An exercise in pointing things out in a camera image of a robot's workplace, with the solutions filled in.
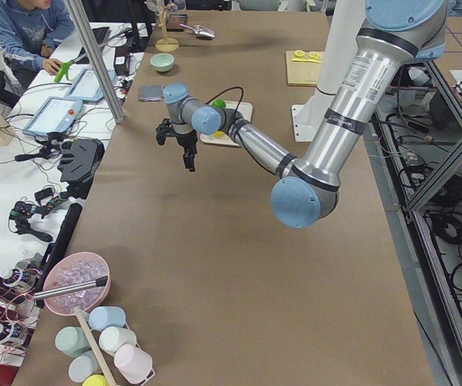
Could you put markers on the white wooden tray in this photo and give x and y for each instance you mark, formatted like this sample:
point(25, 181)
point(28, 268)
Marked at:
point(234, 111)

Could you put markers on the green handled tool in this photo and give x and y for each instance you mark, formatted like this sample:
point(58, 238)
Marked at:
point(64, 68)

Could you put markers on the person in blue hoodie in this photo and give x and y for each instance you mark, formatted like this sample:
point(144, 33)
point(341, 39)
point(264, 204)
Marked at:
point(30, 32)

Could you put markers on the teach pendant tablet near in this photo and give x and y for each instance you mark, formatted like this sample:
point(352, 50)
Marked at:
point(56, 115)

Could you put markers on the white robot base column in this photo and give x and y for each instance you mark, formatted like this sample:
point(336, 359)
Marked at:
point(341, 47)

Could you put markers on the mint green cup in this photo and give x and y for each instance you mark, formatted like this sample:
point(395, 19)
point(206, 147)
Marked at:
point(71, 341)

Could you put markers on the metal scoop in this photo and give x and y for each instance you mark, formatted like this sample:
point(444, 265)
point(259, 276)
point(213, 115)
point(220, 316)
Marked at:
point(199, 31)

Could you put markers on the pink bowl with ice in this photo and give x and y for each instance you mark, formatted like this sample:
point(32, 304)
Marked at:
point(77, 269)

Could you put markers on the wooden stand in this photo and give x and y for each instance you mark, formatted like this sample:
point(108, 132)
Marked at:
point(165, 43)

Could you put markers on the grey folded cloth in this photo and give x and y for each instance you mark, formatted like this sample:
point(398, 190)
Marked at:
point(151, 93)

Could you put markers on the black device on side table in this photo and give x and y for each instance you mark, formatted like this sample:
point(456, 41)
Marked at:
point(80, 160)

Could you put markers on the grey blue cup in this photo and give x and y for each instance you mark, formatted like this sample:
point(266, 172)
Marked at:
point(83, 366)

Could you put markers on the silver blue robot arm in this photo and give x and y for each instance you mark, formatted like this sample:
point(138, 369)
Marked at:
point(367, 43)

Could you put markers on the teach pendant tablet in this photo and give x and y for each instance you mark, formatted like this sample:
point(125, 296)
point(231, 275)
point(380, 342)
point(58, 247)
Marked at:
point(86, 87)
point(56, 115)

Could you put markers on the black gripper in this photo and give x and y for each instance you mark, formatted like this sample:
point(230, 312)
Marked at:
point(187, 141)

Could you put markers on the lemon slice right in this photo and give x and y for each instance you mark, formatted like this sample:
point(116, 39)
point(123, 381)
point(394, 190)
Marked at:
point(315, 55)

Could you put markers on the wooden cutting board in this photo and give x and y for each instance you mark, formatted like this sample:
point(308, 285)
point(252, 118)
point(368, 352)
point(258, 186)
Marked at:
point(302, 71)

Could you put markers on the white cup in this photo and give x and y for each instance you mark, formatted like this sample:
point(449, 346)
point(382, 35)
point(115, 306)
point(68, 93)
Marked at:
point(112, 338)

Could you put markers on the mint green bowl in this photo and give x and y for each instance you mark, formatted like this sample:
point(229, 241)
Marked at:
point(162, 62)

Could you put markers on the wooden cup rack pole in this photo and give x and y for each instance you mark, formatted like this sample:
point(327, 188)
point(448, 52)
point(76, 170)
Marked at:
point(80, 316)

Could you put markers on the yellow cup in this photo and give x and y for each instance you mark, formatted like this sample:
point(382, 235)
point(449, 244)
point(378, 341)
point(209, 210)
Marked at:
point(96, 380)

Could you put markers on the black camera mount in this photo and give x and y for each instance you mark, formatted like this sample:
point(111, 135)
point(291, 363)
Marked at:
point(164, 131)

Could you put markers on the light blue cup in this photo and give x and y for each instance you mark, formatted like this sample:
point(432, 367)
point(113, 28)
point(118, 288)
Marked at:
point(102, 317)

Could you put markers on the aluminium frame post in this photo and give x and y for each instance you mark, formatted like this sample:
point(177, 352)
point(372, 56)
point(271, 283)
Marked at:
point(81, 21)

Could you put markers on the pink cup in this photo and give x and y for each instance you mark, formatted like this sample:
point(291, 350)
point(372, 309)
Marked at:
point(134, 364)

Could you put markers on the teach pendant tablet far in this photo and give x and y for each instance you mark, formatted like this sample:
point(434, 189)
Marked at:
point(86, 87)

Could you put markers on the green lime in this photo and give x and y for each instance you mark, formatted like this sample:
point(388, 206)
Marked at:
point(219, 104)

